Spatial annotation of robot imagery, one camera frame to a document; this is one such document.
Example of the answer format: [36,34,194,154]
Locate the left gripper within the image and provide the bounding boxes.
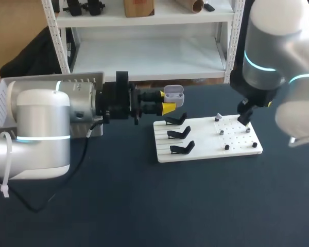
[95,70,177,126]

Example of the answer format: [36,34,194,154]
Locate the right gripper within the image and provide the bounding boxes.
[230,68,274,127]

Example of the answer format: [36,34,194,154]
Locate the white earbud case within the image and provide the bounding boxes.
[163,85,185,108]

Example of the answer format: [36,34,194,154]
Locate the white plate with black stands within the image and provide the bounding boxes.
[153,112,263,163]

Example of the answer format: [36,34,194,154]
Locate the brown cardboard box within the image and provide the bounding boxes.
[123,0,156,19]

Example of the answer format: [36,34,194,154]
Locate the white metal shelf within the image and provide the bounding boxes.
[41,0,246,84]

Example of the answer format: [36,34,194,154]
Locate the brown cardboard tube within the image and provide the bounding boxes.
[175,0,205,15]

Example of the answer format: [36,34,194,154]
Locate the black plastic parts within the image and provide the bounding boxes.
[62,0,107,16]

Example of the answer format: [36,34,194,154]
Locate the black bag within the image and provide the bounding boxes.
[0,25,77,80]

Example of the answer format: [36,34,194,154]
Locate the grey slotted basket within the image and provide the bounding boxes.
[0,71,105,137]

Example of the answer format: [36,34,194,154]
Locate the black cable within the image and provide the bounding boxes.
[0,118,105,214]

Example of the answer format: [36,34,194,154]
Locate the white cable tie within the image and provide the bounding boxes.
[0,132,13,199]

